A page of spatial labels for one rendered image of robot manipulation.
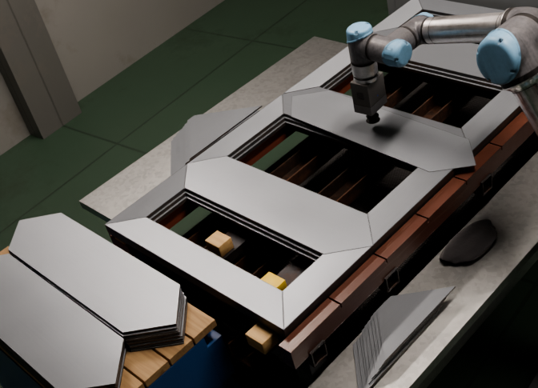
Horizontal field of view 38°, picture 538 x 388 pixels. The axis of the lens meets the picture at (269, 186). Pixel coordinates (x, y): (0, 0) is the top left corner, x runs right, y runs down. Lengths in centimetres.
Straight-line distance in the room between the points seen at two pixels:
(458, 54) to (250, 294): 121
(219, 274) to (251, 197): 31
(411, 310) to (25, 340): 98
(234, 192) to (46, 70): 253
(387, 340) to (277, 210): 49
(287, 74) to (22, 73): 197
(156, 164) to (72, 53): 229
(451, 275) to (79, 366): 98
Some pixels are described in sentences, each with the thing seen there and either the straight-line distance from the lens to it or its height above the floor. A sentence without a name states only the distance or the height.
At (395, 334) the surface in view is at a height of 72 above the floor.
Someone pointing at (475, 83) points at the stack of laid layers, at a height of 83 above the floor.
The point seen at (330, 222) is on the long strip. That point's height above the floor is 85.
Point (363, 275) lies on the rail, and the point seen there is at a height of 83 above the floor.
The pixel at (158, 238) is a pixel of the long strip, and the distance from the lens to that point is 221.
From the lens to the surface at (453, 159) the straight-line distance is 224.
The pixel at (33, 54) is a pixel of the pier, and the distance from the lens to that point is 459.
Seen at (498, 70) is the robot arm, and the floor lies 121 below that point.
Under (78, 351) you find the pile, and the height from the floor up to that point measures 85.
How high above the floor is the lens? 219
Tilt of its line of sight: 36 degrees down
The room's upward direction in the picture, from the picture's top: 15 degrees counter-clockwise
